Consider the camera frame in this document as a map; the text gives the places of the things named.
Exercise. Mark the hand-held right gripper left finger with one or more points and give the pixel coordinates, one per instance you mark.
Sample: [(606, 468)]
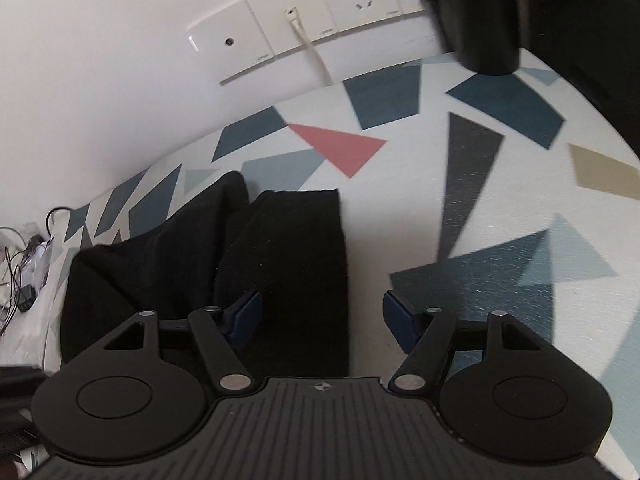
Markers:
[(245, 315)]

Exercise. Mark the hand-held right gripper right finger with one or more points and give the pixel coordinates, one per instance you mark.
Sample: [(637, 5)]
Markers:
[(400, 320)]

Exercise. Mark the black knit sweater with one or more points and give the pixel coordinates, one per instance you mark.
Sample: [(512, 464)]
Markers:
[(290, 260)]

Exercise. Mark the black bottle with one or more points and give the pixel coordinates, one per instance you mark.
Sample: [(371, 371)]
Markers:
[(480, 20)]

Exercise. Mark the black box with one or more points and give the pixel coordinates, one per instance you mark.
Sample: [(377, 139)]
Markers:
[(590, 35)]

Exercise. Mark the white wall plate small hole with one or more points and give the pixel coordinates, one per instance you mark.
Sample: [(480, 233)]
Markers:
[(225, 55)]

